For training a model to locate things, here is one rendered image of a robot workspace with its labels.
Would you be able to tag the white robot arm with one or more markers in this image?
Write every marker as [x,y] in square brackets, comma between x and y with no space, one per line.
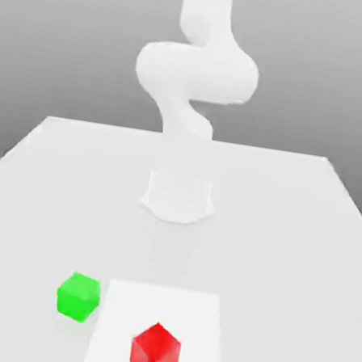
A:
[197,72]

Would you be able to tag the small green cube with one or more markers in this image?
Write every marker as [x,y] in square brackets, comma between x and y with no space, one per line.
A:
[78,297]

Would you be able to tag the small red cube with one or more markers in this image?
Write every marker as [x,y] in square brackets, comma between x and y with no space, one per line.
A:
[155,353]

